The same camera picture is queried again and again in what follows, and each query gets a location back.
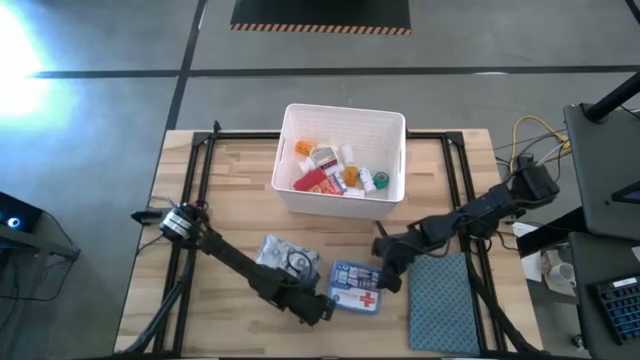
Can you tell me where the black desk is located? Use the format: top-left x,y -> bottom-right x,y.
563,102 -> 640,241

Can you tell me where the black device with blue light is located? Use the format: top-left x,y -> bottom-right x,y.
0,192 -> 44,234

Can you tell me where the large white labelled pill bottle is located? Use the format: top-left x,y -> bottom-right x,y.
298,146 -> 341,175

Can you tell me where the black aluminium table frame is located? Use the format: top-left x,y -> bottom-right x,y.
112,119 -> 549,360

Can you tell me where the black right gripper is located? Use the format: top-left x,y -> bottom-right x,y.
371,219 -> 426,295

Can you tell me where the white mug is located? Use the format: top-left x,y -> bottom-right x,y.
548,262 -> 577,289

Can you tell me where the grey patterned soft pouch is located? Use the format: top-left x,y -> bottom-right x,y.
256,234 -> 322,282

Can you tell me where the white paper sheet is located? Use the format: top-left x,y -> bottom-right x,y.
519,249 -> 544,284

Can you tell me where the white pill bottle with label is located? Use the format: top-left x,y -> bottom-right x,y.
358,167 -> 378,195

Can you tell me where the blue patterned cloth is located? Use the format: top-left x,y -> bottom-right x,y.
406,251 -> 482,356

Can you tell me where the white perforated plastic basket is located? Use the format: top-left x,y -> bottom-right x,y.
270,102 -> 407,221

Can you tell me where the red tube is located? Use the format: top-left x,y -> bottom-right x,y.
292,167 -> 329,192

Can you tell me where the black tray with blue slots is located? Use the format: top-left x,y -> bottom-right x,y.
589,273 -> 640,346

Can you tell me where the blue first aid kit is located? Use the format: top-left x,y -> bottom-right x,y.
326,259 -> 385,316

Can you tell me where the black striped-edge floor mat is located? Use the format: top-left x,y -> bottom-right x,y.
229,0 -> 413,36

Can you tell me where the black pole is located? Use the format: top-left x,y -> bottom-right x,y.
584,72 -> 640,123

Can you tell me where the black low desk surface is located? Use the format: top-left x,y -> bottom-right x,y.
569,232 -> 640,360

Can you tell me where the yellow cable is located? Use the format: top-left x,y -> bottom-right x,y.
512,115 -> 571,166

